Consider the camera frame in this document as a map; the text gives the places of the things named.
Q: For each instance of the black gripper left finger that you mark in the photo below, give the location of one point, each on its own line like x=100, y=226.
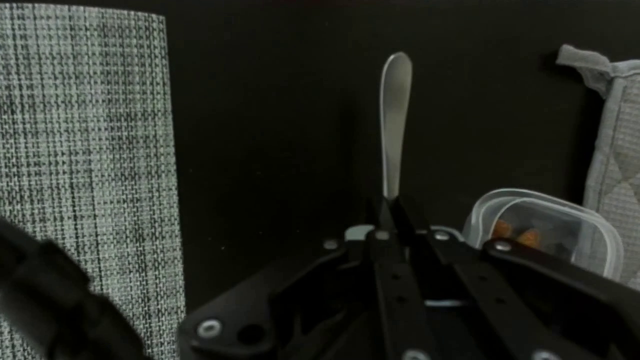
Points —
x=280, y=313

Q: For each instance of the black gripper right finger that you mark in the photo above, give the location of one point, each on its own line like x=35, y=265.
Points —
x=513, y=306

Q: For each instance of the brown nut pieces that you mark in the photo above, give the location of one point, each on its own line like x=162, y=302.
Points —
x=531, y=236

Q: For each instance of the silver metal spoon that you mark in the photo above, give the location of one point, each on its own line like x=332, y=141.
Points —
x=394, y=100

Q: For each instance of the clear plastic container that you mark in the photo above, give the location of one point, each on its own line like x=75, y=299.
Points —
x=587, y=230

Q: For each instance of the grey quilted pot holder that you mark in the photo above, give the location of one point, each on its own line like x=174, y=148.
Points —
x=620, y=146

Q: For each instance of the grey woven placemat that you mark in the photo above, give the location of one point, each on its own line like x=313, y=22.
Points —
x=81, y=133

